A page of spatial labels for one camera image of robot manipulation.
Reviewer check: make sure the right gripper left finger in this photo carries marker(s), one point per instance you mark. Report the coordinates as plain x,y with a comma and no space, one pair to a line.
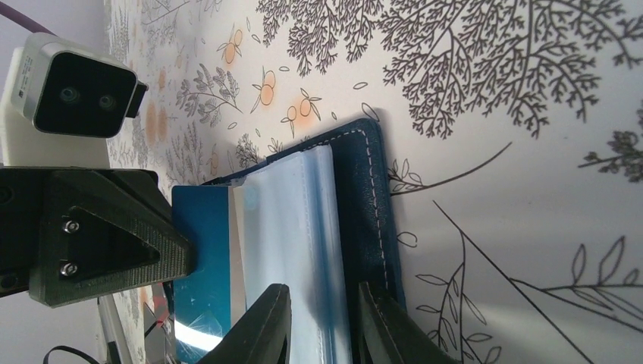
262,335

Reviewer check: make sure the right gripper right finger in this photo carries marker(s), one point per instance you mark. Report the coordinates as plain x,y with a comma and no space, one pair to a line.
388,335

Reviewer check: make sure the floral table mat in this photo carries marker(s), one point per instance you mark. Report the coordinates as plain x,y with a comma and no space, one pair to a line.
514,145

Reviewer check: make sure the blue leather card holder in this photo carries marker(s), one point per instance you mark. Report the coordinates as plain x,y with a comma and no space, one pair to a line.
318,217

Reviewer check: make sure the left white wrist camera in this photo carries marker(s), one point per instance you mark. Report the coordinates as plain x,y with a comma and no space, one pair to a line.
61,103

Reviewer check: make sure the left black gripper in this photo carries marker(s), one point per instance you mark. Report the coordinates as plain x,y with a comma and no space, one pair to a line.
79,234

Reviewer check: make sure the blue card with grey stripe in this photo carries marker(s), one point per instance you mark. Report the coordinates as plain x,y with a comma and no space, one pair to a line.
211,300

